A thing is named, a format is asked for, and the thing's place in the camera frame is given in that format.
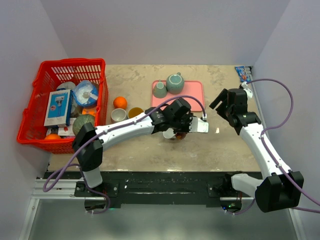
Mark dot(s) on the white speckled mug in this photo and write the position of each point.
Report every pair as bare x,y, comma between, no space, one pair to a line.
118,115

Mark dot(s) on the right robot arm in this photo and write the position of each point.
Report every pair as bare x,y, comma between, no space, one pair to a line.
278,188

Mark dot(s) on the round tin can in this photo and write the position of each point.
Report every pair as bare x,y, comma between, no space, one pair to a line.
66,86

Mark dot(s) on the orange fruit on table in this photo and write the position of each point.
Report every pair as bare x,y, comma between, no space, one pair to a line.
120,103

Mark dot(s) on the blue snack packet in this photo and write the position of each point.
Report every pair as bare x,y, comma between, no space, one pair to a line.
242,74

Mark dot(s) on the small teal mug left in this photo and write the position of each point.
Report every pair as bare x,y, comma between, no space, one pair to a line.
159,90

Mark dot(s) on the red plastic basket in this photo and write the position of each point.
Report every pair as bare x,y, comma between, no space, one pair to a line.
50,75

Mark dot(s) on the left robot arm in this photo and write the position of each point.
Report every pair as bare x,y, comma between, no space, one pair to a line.
90,142

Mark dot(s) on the blue product box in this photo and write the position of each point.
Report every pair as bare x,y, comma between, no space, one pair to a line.
59,109

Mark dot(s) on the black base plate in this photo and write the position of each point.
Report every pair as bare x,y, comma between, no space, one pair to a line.
162,188

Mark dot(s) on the pink tray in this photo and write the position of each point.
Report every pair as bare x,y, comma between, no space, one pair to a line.
191,88

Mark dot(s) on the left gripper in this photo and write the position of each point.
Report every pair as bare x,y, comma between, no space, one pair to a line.
187,129

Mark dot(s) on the orange fruit in basket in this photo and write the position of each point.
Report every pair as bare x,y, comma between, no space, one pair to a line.
52,137

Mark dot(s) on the dark red mug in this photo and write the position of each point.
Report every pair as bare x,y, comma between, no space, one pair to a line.
170,135

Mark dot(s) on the teal mug back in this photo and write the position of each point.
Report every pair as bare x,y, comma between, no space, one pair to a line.
175,83

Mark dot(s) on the green melon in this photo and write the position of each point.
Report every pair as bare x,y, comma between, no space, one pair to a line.
80,121

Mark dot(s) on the blue white plastic bag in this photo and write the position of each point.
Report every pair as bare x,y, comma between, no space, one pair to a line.
86,94

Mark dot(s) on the blue butterfly mug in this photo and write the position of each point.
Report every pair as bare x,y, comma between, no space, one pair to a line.
135,111

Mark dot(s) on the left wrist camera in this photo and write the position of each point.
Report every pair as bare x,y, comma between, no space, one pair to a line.
198,125

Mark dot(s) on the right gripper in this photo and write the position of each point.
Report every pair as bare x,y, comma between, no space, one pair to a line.
222,97

